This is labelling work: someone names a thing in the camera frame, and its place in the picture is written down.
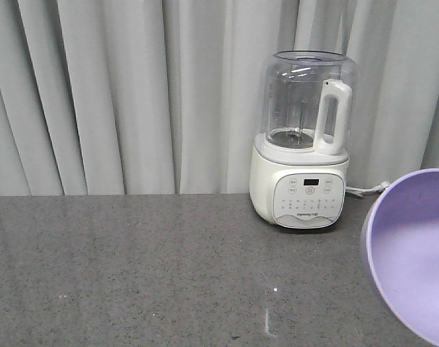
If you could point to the purple plastic bowl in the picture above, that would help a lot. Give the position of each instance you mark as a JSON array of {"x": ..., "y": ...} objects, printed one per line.
[{"x": 399, "y": 247}]

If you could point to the grey pleated curtain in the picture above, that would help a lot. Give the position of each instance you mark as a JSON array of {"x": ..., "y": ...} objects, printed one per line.
[{"x": 155, "y": 97}]

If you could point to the white blender with clear jar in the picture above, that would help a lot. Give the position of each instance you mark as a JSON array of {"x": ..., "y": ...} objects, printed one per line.
[{"x": 299, "y": 153}]

